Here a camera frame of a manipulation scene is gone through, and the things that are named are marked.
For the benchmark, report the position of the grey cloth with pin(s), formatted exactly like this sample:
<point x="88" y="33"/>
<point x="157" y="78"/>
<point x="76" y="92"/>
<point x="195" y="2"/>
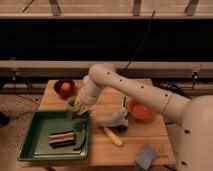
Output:
<point x="117" y="119"/>

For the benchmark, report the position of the dark red bowl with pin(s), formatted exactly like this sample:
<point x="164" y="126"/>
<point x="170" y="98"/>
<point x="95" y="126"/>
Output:
<point x="58" y="84"/>

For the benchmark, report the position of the green plastic tray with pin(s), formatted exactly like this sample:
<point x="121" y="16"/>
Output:
<point x="35" y="146"/>

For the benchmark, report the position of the white cup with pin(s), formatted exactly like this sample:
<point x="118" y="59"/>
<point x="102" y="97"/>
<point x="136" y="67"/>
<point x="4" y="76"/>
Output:
<point x="85" y="79"/>

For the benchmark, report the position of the orange bowl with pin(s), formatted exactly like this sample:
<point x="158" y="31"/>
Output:
<point x="138" y="111"/>

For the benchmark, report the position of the black white marker tool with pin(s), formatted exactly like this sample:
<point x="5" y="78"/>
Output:
<point x="124" y="100"/>

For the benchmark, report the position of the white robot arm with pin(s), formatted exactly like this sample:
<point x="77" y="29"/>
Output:
<point x="194" y="116"/>

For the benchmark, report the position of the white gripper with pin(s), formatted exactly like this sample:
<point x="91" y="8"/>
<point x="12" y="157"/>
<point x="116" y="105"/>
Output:
<point x="88" y="95"/>

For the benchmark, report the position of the metal cup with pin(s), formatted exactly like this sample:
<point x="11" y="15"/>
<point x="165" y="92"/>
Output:
<point x="70" y="113"/>

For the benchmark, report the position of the orange ball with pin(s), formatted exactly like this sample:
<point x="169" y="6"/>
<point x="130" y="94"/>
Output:
<point x="65" y="87"/>

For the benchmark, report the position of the striped folded cloth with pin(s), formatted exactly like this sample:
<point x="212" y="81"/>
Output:
<point x="62" y="139"/>

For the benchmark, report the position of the green translucent cup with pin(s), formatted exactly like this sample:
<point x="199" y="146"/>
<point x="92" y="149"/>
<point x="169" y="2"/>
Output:
<point x="71" y="101"/>

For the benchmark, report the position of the yellow banana toy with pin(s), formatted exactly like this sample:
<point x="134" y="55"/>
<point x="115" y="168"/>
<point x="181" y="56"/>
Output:
<point x="113" y="137"/>

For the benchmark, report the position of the blue sponge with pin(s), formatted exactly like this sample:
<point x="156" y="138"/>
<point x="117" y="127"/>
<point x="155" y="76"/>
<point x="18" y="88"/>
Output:
<point x="145" y="157"/>

